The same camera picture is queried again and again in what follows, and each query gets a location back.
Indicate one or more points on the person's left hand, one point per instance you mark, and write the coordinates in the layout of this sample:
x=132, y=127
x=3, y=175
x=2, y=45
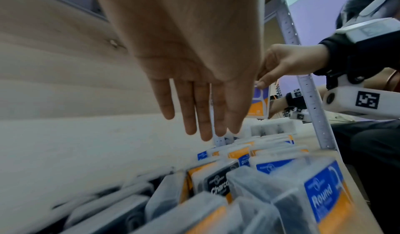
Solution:
x=187, y=42

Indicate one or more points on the person's right hand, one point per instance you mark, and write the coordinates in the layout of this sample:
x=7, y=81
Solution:
x=293, y=60

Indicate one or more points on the blue orange cotton pad packet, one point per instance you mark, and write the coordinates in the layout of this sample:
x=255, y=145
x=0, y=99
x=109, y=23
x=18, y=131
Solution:
x=259, y=104

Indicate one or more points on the person's right forearm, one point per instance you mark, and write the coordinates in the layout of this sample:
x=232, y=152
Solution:
x=359, y=52

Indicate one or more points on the white plastic tray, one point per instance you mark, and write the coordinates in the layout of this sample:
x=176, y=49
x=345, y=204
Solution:
x=275, y=128

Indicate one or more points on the white wrist device plate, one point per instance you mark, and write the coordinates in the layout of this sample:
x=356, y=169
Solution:
x=368, y=27

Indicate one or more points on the grey metal shelf beam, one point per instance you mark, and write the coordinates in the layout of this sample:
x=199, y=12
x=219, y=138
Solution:
x=78, y=0

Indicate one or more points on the person's black clothing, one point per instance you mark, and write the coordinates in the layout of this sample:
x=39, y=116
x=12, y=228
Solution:
x=372, y=149

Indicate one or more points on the light wooden shelf panel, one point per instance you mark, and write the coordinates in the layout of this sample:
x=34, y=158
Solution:
x=62, y=92

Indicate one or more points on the grey perforated metal shelf post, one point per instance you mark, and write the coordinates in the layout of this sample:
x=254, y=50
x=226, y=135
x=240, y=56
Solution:
x=312, y=99

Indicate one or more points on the white wrist camera with marker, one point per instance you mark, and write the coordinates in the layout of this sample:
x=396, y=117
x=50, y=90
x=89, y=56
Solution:
x=350, y=99

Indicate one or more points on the white head camera mount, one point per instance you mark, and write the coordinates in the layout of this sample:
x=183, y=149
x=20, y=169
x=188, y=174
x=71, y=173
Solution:
x=379, y=1

